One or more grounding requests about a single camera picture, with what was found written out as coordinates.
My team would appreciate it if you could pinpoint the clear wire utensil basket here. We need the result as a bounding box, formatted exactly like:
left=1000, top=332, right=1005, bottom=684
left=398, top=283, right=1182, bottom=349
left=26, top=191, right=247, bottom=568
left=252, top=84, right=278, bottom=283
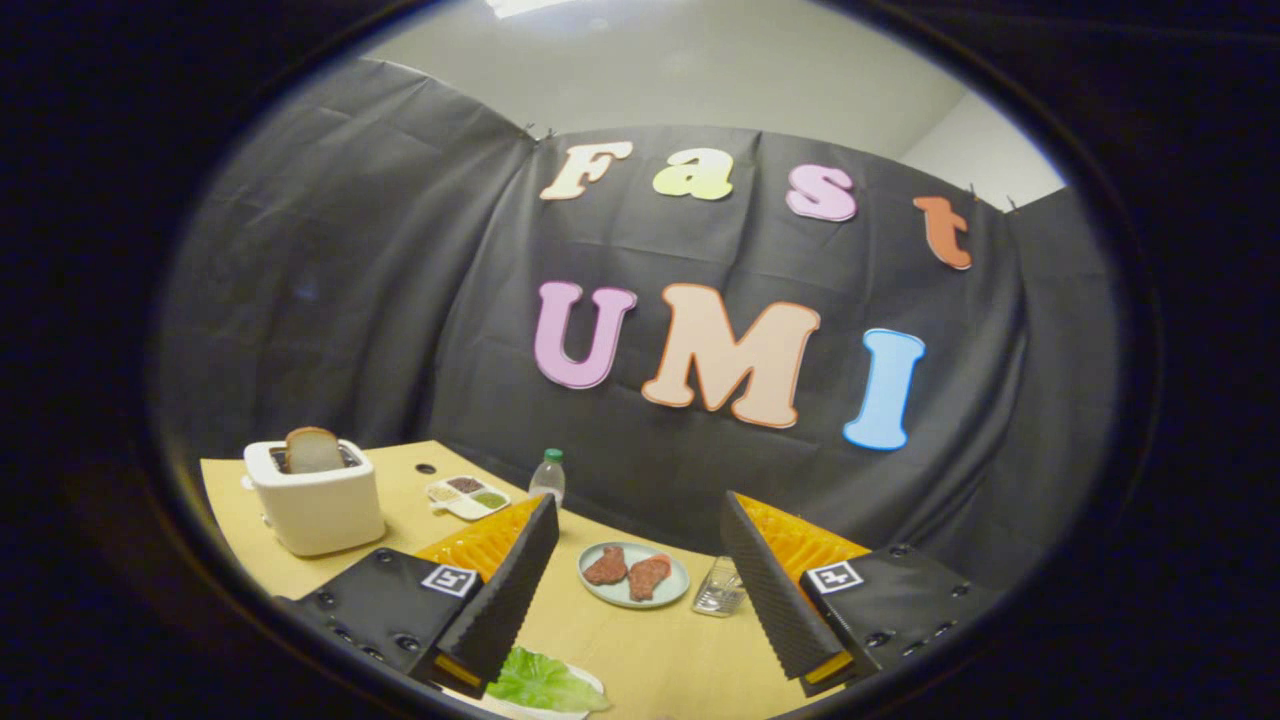
left=692, top=556, right=746, bottom=618

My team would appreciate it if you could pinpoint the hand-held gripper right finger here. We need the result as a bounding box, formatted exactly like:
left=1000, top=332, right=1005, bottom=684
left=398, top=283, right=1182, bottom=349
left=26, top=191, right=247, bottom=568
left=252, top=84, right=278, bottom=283
left=720, top=490, right=1001, bottom=699

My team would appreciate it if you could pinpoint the brown meat piece orange tip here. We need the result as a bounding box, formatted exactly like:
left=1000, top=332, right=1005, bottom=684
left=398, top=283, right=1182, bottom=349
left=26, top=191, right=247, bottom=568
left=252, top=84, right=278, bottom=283
left=628, top=553, right=673, bottom=602

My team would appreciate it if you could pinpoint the clear green-capped water bottle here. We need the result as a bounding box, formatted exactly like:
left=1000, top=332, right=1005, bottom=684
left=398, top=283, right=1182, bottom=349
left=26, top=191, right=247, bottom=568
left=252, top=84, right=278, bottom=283
left=528, top=448, right=567, bottom=509

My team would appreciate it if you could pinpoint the toast bread slice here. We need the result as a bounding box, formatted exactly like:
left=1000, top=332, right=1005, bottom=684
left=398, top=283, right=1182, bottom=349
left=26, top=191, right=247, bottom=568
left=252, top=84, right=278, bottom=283
left=285, top=427, right=346, bottom=475

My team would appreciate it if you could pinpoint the small white oval dish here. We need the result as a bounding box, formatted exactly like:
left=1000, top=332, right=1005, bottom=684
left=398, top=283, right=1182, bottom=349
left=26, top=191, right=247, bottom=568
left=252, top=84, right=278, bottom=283
left=470, top=660, right=608, bottom=720

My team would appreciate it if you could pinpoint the white divided condiment tray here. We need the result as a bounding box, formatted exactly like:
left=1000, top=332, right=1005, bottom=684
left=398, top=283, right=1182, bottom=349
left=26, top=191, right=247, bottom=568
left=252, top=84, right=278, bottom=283
left=427, top=475, right=511, bottom=522

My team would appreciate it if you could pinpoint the light blue plate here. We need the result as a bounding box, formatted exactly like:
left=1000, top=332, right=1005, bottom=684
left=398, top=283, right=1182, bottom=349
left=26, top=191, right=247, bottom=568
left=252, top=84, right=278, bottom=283
left=578, top=541, right=692, bottom=610

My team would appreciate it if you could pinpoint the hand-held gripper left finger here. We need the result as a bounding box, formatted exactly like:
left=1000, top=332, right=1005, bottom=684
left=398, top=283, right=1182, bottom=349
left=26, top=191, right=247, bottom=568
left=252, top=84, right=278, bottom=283
left=275, top=493, right=561, bottom=701

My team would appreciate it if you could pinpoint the green lettuce leaf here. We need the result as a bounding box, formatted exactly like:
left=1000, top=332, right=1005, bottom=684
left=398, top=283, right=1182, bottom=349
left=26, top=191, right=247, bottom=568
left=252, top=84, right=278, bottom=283
left=486, top=646, right=611, bottom=713

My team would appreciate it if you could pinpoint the white toaster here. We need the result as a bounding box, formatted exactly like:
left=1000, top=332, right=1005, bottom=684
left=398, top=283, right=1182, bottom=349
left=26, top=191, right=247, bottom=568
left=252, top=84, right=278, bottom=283
left=243, top=438, right=386, bottom=558

